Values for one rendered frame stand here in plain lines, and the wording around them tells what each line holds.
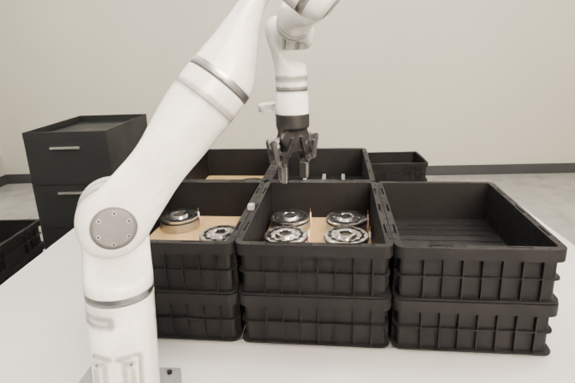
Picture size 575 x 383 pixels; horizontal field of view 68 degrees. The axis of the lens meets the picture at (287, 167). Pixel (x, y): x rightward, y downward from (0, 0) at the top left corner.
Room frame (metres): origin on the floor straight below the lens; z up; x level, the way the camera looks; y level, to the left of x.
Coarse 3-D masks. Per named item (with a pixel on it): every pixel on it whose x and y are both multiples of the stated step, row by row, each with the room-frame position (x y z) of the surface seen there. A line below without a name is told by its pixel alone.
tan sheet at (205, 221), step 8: (200, 216) 1.14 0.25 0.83; (208, 216) 1.14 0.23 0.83; (216, 216) 1.14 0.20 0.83; (224, 216) 1.14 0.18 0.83; (232, 216) 1.13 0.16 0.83; (200, 224) 1.09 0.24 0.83; (208, 224) 1.08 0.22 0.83; (216, 224) 1.08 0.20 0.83; (224, 224) 1.08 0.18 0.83; (232, 224) 1.08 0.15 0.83; (160, 232) 1.04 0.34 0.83; (192, 232) 1.04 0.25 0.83; (200, 232) 1.03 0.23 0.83
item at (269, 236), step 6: (276, 228) 0.97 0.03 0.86; (294, 228) 0.97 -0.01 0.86; (300, 228) 0.96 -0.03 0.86; (264, 234) 0.93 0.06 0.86; (270, 234) 0.93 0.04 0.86; (300, 234) 0.93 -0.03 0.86; (306, 234) 0.93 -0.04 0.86; (270, 240) 0.90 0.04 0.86; (276, 240) 0.90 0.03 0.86; (282, 240) 0.90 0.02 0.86; (288, 240) 0.90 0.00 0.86; (294, 240) 0.90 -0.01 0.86; (300, 240) 0.90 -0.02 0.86
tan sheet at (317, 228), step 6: (312, 222) 1.07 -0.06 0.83; (318, 222) 1.07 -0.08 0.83; (324, 222) 1.07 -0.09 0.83; (312, 228) 1.03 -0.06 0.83; (318, 228) 1.03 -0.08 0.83; (324, 228) 1.03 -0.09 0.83; (312, 234) 1.00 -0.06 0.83; (318, 234) 0.99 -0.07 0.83; (312, 240) 0.96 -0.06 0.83; (318, 240) 0.96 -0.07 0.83
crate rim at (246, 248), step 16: (256, 208) 0.97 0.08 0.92; (384, 224) 0.82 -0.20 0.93; (240, 240) 0.76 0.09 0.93; (384, 240) 0.75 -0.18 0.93; (304, 256) 0.73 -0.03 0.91; (320, 256) 0.73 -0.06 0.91; (336, 256) 0.72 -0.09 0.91; (352, 256) 0.72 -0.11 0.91; (368, 256) 0.72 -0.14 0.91; (384, 256) 0.71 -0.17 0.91
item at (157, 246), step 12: (240, 216) 0.88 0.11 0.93; (240, 228) 0.82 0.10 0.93; (156, 240) 0.77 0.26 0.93; (168, 240) 0.77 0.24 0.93; (180, 240) 0.77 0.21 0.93; (192, 240) 0.77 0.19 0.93; (204, 240) 0.77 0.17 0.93; (228, 240) 0.76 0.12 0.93; (156, 252) 0.76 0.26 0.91; (168, 252) 0.76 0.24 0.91; (180, 252) 0.76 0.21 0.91; (192, 252) 0.76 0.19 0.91; (204, 252) 0.75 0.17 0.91; (216, 252) 0.75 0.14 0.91; (228, 252) 0.75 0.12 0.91
